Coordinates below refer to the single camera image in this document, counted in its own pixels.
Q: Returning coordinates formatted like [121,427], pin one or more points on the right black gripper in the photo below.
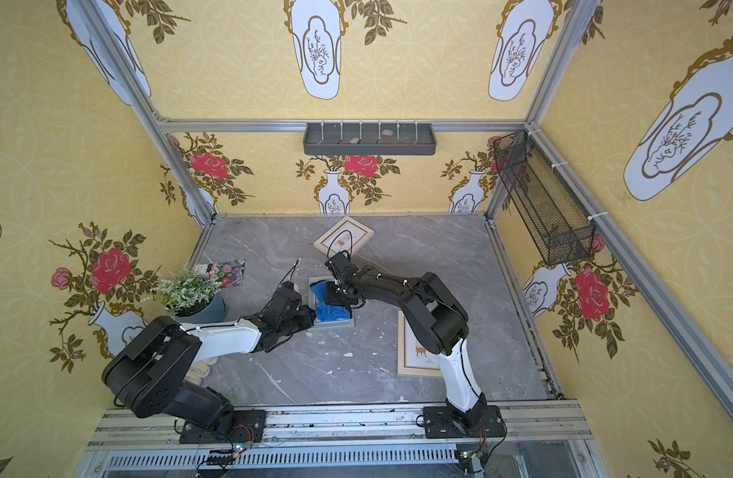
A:
[344,293]

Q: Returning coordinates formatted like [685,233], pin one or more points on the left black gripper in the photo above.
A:
[304,317]

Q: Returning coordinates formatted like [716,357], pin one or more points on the blue microfiber cloth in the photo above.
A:
[326,313]

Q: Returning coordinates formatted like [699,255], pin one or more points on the grey-green picture frame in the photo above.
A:
[336,325]

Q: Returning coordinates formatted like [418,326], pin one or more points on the beige picture frame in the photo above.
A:
[413,358]
[348,236]

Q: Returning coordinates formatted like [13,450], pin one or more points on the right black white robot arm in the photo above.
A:
[437,320]

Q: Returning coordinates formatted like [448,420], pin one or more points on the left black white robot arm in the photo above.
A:
[149,375]

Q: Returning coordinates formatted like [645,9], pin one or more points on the floral patterned box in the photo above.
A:
[227,274]

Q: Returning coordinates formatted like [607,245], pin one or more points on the potted green plant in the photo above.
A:
[192,298]

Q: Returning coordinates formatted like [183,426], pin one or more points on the beige work glove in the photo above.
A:
[200,370]

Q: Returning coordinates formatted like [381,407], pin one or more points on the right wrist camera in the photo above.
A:
[341,266]

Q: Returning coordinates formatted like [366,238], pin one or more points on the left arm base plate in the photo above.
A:
[239,426]

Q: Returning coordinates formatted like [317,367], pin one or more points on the grey wall shelf tray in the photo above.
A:
[373,138]

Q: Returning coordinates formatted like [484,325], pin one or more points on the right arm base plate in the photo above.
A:
[448,422]

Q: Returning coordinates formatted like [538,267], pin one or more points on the black wire mesh basket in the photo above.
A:
[556,222]

